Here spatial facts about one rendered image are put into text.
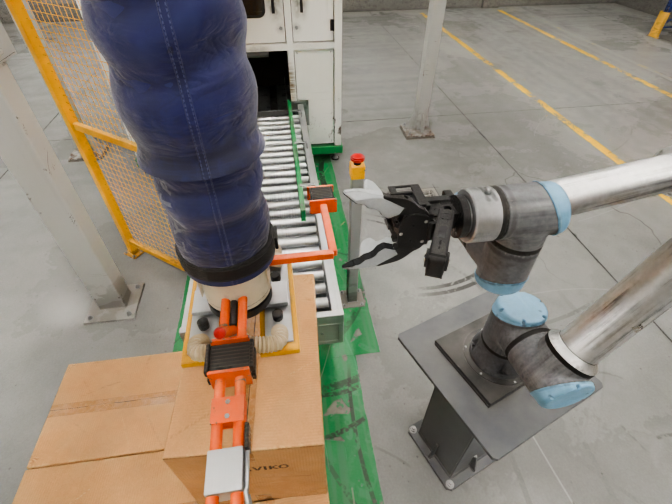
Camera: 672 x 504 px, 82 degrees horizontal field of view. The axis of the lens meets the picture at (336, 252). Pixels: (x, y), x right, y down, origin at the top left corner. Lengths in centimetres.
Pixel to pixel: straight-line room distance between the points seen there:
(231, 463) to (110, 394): 110
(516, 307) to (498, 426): 38
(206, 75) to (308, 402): 83
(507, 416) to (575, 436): 101
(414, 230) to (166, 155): 42
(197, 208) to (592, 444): 215
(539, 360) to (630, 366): 162
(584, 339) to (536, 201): 59
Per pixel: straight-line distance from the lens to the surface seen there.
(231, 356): 86
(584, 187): 97
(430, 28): 422
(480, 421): 140
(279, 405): 114
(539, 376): 124
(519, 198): 67
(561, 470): 231
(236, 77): 68
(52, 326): 299
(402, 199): 57
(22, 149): 226
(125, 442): 169
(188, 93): 66
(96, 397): 183
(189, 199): 77
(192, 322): 110
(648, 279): 115
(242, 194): 77
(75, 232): 247
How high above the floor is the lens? 196
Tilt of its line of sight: 43 degrees down
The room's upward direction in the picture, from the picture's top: straight up
